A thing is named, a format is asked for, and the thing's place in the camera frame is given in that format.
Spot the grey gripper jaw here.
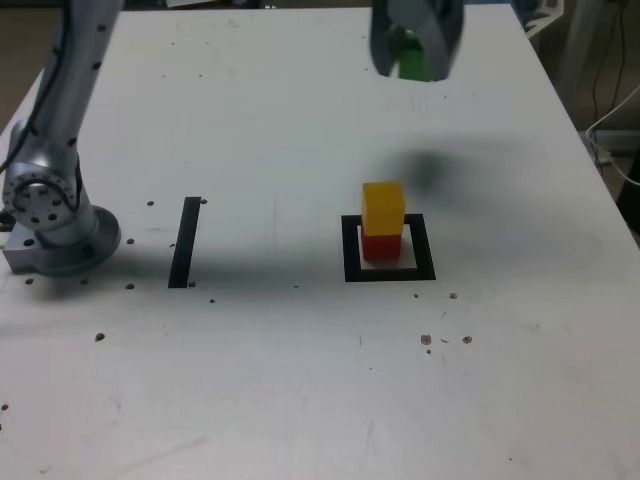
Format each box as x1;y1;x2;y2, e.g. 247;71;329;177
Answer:
394;0;464;83
369;0;402;78

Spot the green cube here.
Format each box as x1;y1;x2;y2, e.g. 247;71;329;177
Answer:
388;27;434;84

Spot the yellow cube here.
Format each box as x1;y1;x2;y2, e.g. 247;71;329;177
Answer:
360;180;405;237

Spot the red cube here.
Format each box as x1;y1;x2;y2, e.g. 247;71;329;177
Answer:
360;230;403;262

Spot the black tape square outline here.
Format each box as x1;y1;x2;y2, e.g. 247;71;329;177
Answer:
340;213;437;284

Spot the black tape strip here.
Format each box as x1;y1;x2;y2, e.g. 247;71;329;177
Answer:
167;196;202;290

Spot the white cable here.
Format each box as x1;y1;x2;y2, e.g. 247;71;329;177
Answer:
584;83;640;187

